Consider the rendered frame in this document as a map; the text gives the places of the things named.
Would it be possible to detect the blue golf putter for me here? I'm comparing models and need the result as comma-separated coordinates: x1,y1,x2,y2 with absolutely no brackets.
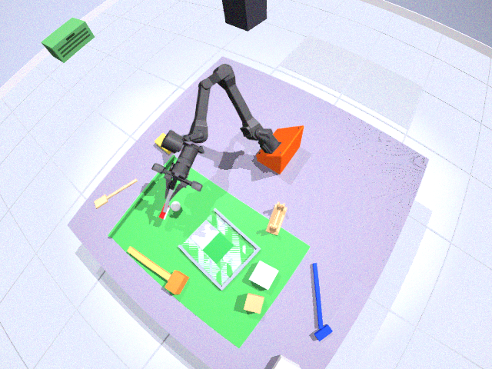
313,264,332,341

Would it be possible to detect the green flat mat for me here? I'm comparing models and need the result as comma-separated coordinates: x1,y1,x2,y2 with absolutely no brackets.
113,168,310,348

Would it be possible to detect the white golf ball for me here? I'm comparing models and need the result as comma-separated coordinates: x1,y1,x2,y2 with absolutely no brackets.
171,201,181,211

